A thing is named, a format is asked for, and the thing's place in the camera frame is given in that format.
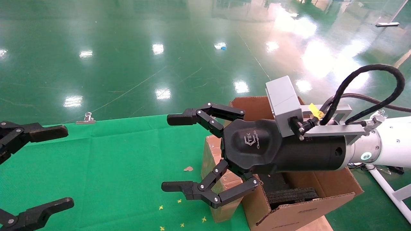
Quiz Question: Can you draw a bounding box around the thin black cable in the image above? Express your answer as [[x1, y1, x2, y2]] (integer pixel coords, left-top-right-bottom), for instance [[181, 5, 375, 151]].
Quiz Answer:
[[321, 93, 411, 113]]

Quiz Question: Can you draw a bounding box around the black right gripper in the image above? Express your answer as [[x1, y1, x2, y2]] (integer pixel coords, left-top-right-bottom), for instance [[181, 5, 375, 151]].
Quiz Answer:
[[161, 102, 351, 209]]

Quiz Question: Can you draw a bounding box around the small brown cardboard box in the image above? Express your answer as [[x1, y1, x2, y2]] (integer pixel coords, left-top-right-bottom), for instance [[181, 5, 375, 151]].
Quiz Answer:
[[201, 135, 244, 223]]

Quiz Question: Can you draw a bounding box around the white table leg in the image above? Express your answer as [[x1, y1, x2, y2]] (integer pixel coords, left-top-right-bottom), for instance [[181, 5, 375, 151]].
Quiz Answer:
[[366, 165, 411, 225]]

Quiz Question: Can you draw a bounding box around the large open cardboard carton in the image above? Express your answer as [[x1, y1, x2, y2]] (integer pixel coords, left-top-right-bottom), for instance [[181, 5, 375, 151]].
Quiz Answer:
[[230, 96, 364, 231]]

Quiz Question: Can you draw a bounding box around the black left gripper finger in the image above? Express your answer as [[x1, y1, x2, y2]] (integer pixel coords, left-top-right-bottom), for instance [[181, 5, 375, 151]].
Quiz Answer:
[[0, 197, 74, 231], [0, 121, 69, 164]]

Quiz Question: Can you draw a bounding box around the yellow cable tag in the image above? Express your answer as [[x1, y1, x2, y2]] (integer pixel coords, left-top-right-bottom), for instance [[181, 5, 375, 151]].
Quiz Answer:
[[308, 103, 324, 119]]

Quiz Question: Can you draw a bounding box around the black ridged foam strip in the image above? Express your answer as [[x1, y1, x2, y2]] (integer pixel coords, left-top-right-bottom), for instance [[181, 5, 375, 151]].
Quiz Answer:
[[267, 187, 320, 210]]

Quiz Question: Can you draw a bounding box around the thick black braided cable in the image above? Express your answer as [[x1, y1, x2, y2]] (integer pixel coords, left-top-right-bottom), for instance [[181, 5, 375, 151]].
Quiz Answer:
[[319, 64, 406, 126]]

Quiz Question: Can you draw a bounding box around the green table cloth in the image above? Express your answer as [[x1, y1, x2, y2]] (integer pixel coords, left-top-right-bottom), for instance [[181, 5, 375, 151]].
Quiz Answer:
[[0, 114, 251, 231]]

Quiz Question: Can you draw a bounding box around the silver binder clip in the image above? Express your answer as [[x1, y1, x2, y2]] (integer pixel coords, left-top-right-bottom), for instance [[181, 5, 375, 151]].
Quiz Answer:
[[76, 112, 96, 125]]

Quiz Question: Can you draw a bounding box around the black foam block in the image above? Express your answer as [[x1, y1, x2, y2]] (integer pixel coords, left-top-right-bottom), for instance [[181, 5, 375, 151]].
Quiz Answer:
[[258, 173, 291, 194]]

